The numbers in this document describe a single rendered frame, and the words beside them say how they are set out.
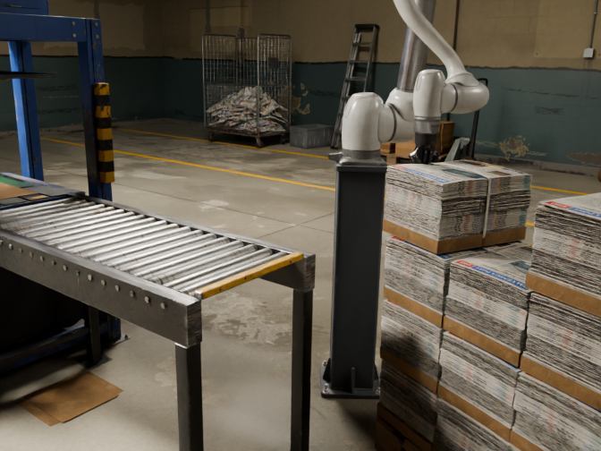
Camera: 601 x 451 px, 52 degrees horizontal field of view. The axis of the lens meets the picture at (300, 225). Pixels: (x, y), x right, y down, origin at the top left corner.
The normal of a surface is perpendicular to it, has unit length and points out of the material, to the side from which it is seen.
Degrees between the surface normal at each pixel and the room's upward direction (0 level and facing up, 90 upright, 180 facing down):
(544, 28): 90
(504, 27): 90
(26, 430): 0
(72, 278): 90
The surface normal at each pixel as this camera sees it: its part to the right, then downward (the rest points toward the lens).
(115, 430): 0.02, -0.96
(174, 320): -0.61, 0.20
